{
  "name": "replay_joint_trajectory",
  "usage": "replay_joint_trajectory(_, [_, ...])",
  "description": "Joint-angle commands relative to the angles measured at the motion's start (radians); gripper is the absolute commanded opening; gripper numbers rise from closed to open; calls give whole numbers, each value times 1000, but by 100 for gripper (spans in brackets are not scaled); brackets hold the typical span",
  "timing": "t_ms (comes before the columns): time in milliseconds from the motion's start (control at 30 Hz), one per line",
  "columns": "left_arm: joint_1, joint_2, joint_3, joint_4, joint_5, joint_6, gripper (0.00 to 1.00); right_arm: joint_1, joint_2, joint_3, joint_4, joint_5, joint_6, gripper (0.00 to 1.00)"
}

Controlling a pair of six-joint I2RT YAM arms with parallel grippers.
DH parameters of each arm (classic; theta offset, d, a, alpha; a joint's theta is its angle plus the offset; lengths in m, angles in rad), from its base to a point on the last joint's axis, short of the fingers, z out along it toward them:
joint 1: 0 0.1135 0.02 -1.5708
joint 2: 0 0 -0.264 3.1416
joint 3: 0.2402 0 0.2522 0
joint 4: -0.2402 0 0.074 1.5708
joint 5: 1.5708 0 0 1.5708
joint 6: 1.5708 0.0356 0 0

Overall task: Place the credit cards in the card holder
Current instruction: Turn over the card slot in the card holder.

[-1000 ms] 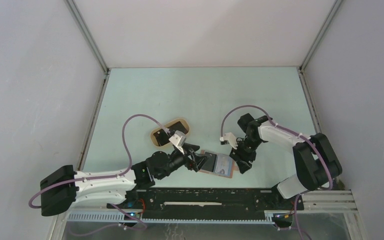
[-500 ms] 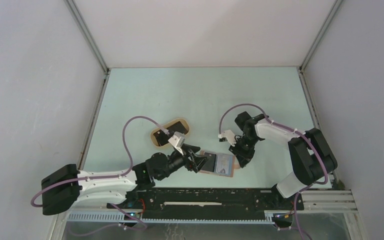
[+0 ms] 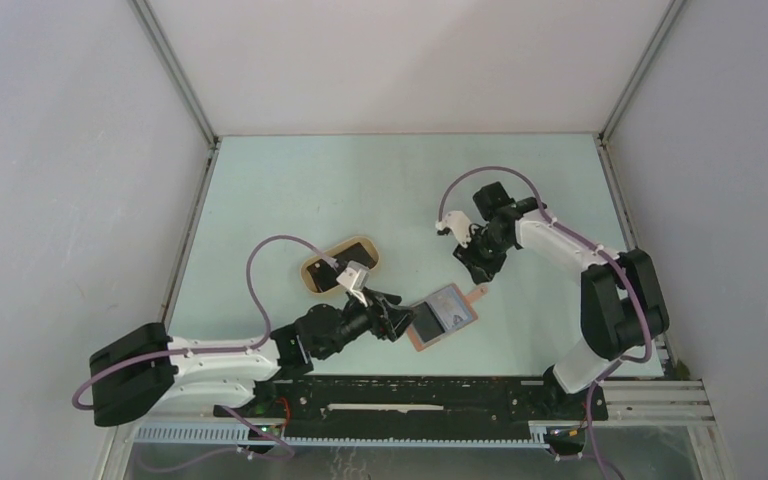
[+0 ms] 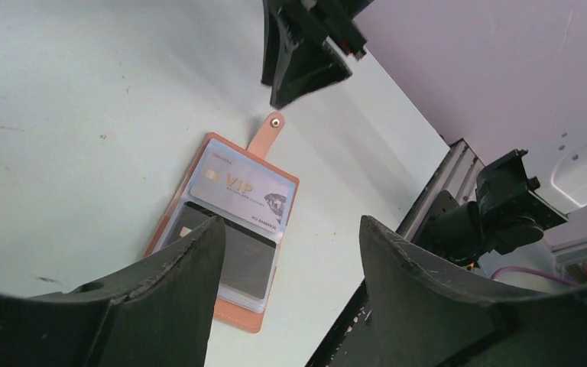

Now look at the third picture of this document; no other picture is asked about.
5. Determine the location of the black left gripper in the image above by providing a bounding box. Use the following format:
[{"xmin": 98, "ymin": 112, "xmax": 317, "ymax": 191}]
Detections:
[{"xmin": 316, "ymin": 286, "xmax": 420, "ymax": 360}]

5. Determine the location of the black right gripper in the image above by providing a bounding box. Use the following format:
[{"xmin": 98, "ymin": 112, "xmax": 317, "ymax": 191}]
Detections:
[{"xmin": 453, "ymin": 226, "xmax": 513, "ymax": 285}]

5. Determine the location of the pink leather card holder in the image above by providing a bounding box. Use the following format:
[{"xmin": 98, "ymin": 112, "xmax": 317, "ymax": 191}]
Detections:
[{"xmin": 406, "ymin": 283, "xmax": 489, "ymax": 352}]

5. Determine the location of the beige oval card tray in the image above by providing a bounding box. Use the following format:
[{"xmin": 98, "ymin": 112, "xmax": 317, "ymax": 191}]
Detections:
[{"xmin": 300, "ymin": 236, "xmax": 380, "ymax": 295}]

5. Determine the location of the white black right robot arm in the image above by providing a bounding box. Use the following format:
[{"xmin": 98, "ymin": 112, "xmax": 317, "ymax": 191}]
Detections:
[{"xmin": 435, "ymin": 182, "xmax": 670, "ymax": 418}]

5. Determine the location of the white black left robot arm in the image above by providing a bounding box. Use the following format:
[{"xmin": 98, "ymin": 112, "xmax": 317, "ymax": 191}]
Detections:
[{"xmin": 87, "ymin": 289, "xmax": 418, "ymax": 427}]

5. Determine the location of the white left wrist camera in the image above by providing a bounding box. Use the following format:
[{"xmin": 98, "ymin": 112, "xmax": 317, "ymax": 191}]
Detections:
[{"xmin": 337, "ymin": 261, "xmax": 370, "ymax": 305}]

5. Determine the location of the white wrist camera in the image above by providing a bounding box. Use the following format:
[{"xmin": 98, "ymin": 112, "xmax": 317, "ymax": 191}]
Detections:
[
  {"xmin": 337, "ymin": 261, "xmax": 370, "ymax": 305},
  {"xmin": 435, "ymin": 210, "xmax": 472, "ymax": 248}
]

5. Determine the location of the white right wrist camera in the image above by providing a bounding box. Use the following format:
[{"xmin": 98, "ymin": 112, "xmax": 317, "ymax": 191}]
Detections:
[{"xmin": 435, "ymin": 210, "xmax": 472, "ymax": 248}]

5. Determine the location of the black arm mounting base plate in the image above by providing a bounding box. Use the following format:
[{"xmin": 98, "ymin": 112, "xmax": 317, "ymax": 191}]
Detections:
[{"xmin": 235, "ymin": 375, "xmax": 608, "ymax": 440}]

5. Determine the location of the aluminium frame rail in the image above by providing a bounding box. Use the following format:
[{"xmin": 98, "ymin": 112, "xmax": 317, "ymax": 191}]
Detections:
[{"xmin": 92, "ymin": 380, "xmax": 717, "ymax": 480}]

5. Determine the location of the white cable duct strip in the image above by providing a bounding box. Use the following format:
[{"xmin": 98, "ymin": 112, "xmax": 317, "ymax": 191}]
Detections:
[{"xmin": 133, "ymin": 421, "xmax": 548, "ymax": 448}]

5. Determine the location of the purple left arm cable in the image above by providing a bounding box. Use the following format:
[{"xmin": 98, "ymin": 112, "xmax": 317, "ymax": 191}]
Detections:
[{"xmin": 71, "ymin": 235, "xmax": 342, "ymax": 475}]

